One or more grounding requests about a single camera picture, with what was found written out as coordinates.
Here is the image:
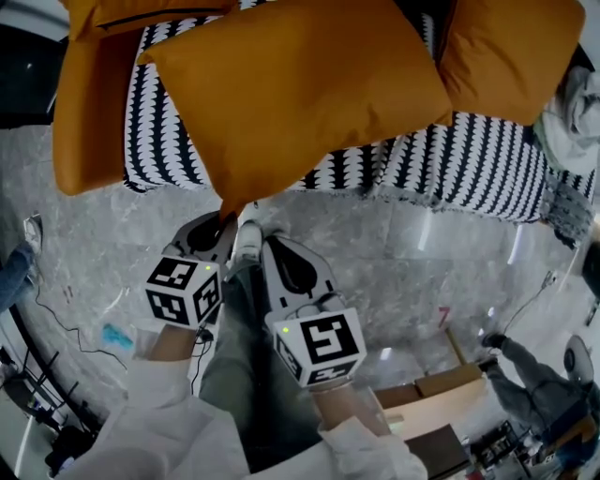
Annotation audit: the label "grey knitted cloth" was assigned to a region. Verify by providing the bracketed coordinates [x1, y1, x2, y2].
[538, 180, 596, 249]

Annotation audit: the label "light wooden table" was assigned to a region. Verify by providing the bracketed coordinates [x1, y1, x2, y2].
[374, 363, 491, 442]

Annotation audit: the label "teal cloth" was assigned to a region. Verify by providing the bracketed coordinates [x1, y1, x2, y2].
[101, 322, 134, 351]

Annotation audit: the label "person's grey trousers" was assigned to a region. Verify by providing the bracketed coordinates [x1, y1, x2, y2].
[199, 262, 324, 473]

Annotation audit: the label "black cable with white socket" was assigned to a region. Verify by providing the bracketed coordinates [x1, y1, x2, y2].
[501, 271, 559, 334]

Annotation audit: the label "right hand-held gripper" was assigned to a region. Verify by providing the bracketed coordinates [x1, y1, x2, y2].
[260, 235, 368, 388]

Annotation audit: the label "person's left forearm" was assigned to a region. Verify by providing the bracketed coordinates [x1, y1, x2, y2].
[144, 322, 201, 362]

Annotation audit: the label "pale green folded cloth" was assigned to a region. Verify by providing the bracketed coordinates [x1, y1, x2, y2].
[533, 112, 600, 177]

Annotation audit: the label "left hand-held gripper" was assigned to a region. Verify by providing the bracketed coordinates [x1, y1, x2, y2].
[144, 210, 240, 328]

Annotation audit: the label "black floor cable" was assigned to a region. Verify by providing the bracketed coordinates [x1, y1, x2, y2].
[35, 285, 128, 371]

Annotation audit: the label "orange sofa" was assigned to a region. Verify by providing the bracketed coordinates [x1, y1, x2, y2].
[52, 0, 599, 224]

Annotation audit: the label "person's right forearm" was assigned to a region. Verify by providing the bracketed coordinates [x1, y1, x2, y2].
[311, 379, 376, 430]

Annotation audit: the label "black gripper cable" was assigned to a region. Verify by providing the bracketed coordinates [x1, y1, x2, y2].
[189, 325, 215, 398]

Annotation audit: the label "black trash bin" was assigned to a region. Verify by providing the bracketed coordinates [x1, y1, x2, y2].
[580, 236, 600, 301]

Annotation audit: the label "person's white shirt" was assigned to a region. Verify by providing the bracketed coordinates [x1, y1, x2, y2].
[55, 322, 428, 480]

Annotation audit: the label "small orange zippered cushion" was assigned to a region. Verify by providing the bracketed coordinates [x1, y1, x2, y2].
[60, 0, 240, 41]

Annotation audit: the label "person's white shoe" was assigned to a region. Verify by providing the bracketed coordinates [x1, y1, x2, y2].
[232, 219, 263, 263]

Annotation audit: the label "dark sofa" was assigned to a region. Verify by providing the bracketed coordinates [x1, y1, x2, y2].
[122, 0, 597, 224]

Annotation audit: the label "white crumpled garment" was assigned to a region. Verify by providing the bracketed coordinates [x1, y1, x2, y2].
[543, 65, 600, 156]

